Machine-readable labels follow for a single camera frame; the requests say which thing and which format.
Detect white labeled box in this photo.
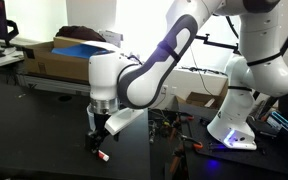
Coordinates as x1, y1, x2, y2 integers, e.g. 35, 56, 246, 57
98, 29, 124, 48

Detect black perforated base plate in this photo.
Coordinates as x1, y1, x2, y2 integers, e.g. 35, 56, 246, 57
180, 106, 288, 178

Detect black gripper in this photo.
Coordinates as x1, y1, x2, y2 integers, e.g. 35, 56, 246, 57
84, 112, 114, 154

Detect large cardboard box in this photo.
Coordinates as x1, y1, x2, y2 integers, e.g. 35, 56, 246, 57
22, 35, 92, 83

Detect blue foam sheet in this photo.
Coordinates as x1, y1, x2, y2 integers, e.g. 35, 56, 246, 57
51, 43, 113, 61

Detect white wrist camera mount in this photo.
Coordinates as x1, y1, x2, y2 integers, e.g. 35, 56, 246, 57
104, 107, 145, 136

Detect orange black clamp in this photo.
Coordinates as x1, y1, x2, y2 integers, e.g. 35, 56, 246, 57
169, 113, 195, 141
168, 146, 185, 174
180, 133, 204, 151

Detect open cardboard box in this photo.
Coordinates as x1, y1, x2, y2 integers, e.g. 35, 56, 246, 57
175, 90, 227, 110

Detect white office desk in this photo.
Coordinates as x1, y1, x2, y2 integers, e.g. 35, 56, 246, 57
0, 41, 25, 73

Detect dark cloth bundle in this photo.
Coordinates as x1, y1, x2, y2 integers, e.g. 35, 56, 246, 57
54, 25, 107, 43

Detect white paper sheet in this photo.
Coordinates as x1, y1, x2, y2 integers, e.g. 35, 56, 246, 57
82, 39, 122, 56

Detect red and white marker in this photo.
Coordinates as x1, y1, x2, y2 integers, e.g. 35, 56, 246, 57
97, 149, 110, 163

